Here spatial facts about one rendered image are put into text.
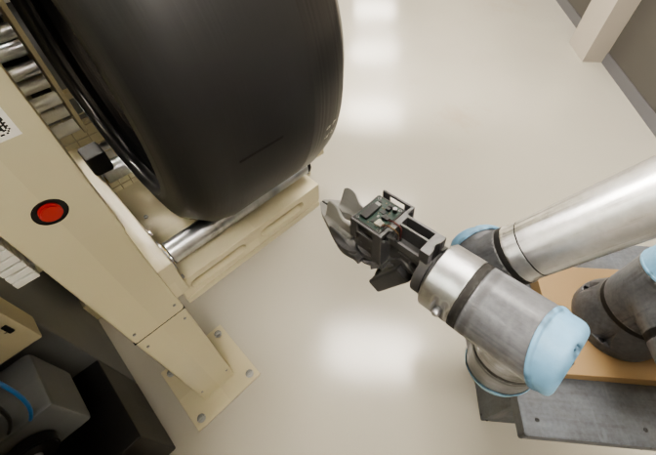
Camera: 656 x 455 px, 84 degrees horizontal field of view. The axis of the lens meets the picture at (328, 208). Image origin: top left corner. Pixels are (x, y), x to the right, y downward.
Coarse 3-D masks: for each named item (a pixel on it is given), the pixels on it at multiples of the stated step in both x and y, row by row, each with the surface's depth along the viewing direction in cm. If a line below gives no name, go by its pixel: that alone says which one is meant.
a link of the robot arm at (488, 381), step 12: (468, 348) 51; (468, 360) 52; (480, 360) 45; (480, 372) 47; (492, 372) 44; (480, 384) 50; (492, 384) 47; (504, 384) 44; (516, 384) 43; (504, 396) 51
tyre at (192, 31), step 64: (64, 0) 33; (128, 0) 32; (192, 0) 34; (256, 0) 37; (320, 0) 42; (64, 64) 67; (128, 64) 34; (192, 64) 35; (256, 64) 39; (320, 64) 45; (128, 128) 78; (192, 128) 39; (256, 128) 43; (320, 128) 53; (192, 192) 47; (256, 192) 54
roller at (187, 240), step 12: (288, 180) 77; (276, 192) 76; (252, 204) 73; (240, 216) 72; (192, 228) 67; (204, 228) 68; (216, 228) 69; (168, 240) 66; (180, 240) 66; (192, 240) 66; (204, 240) 68; (168, 252) 66; (180, 252) 65
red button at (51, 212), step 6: (48, 204) 51; (54, 204) 52; (42, 210) 51; (48, 210) 51; (54, 210) 52; (60, 210) 52; (42, 216) 51; (48, 216) 52; (54, 216) 52; (60, 216) 53
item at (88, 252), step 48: (0, 96) 41; (0, 144) 43; (48, 144) 47; (0, 192) 46; (48, 192) 50; (96, 192) 56; (48, 240) 54; (96, 240) 60; (96, 288) 66; (144, 288) 75; (144, 336) 84; (192, 336) 100; (192, 384) 117
